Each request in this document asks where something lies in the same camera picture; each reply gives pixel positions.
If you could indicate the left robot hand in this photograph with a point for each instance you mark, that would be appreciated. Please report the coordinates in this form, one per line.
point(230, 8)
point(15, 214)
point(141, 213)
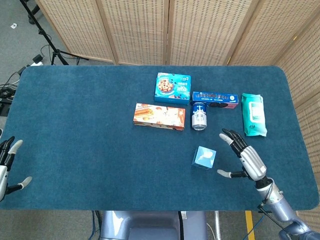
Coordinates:
point(3, 160)

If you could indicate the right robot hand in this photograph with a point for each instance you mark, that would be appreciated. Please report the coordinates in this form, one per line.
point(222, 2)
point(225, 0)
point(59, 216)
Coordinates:
point(252, 162)

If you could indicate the small light blue box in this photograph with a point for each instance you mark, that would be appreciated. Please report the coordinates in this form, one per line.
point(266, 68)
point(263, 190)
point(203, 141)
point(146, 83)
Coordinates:
point(203, 157)

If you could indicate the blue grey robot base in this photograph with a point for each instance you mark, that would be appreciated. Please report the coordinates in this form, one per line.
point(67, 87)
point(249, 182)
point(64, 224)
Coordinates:
point(150, 225)

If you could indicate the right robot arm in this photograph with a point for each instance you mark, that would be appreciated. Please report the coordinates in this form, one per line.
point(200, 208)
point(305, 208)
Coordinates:
point(280, 207)

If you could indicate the long dark blue cookie box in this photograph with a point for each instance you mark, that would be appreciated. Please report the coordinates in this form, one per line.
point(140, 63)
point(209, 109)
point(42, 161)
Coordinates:
point(215, 97)

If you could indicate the orange wafer roll box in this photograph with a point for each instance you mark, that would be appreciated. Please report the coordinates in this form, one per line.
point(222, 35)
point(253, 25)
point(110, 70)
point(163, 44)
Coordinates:
point(160, 117)

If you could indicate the teal cookie box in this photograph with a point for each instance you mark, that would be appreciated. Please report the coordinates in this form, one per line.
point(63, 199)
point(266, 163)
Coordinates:
point(172, 87)

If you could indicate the green wet wipes pack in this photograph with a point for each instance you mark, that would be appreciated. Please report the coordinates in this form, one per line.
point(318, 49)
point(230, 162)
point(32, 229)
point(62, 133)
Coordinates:
point(253, 115)

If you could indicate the blue and white drink can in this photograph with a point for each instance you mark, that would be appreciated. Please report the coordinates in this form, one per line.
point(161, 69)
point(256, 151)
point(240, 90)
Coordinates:
point(199, 116)

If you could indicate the grey metal table leg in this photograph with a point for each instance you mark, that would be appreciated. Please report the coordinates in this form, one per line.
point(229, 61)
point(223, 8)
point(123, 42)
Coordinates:
point(217, 225)

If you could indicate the blue felt table cover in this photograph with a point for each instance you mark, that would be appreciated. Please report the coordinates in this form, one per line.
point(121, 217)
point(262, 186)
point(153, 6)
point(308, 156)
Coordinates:
point(87, 137)

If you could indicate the white power strip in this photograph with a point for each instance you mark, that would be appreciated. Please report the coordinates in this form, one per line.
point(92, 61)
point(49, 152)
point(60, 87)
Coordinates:
point(37, 63)

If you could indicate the black tripod stand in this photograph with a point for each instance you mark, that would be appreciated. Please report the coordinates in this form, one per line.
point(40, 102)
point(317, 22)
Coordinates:
point(44, 35)

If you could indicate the white paper scrap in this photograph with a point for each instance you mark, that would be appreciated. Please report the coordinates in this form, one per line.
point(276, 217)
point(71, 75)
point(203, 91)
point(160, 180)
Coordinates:
point(14, 25)

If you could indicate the woven wooden folding screen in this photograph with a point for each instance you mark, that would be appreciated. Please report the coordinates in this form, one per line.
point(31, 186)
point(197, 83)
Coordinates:
point(137, 30)

